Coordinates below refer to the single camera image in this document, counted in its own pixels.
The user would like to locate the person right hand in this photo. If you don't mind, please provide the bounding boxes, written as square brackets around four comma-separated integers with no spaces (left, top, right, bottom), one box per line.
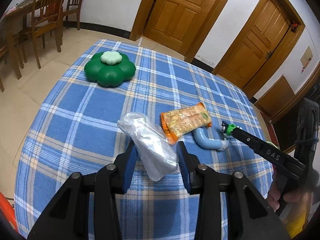
[266,170,311,216]

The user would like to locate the light blue curved pipe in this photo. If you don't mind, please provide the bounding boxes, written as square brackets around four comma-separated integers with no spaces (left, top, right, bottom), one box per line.
[193,128,229,151]

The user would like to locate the wooden chair far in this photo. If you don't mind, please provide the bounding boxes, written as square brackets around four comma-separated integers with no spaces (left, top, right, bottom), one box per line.
[63,0,83,30]

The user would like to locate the black entrance door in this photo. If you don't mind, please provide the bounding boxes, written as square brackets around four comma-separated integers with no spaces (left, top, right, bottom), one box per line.
[271,67,320,153]

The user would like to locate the small green black toy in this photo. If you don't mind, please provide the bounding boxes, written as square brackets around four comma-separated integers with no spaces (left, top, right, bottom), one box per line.
[220,121,242,137]

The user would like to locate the right wooden door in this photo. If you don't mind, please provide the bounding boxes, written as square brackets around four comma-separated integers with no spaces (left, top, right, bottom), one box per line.
[219,0,291,88]

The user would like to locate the wooden dining table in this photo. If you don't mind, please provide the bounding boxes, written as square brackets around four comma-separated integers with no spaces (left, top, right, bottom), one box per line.
[2,0,33,80]

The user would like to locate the green flower-shaped container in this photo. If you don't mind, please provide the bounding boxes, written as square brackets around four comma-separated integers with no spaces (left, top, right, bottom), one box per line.
[84,51,136,87]

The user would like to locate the orange snack packet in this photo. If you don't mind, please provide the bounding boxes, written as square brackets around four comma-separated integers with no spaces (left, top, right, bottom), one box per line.
[160,102,212,145]

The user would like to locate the orange plastic stool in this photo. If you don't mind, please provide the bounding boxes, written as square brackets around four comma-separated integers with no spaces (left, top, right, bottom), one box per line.
[0,193,18,231]

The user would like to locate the blue plaid tablecloth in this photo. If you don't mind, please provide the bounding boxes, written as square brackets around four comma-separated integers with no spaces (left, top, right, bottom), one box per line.
[14,40,272,236]

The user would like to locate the wall electrical panel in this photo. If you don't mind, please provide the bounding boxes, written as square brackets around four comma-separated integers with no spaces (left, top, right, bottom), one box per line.
[300,46,313,72]

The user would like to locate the wooden chair near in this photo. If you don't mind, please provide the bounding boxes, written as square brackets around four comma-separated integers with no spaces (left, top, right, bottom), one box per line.
[18,0,64,68]

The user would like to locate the low wooden cabinet door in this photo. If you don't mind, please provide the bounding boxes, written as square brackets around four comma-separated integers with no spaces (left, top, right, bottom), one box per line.
[254,75,295,118]

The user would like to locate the wooden chair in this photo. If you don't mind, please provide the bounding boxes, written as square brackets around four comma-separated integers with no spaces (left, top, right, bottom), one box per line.
[18,0,64,68]
[63,0,83,30]

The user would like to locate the left wooden door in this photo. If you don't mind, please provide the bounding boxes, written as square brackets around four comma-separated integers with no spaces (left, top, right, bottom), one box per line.
[144,0,218,55]

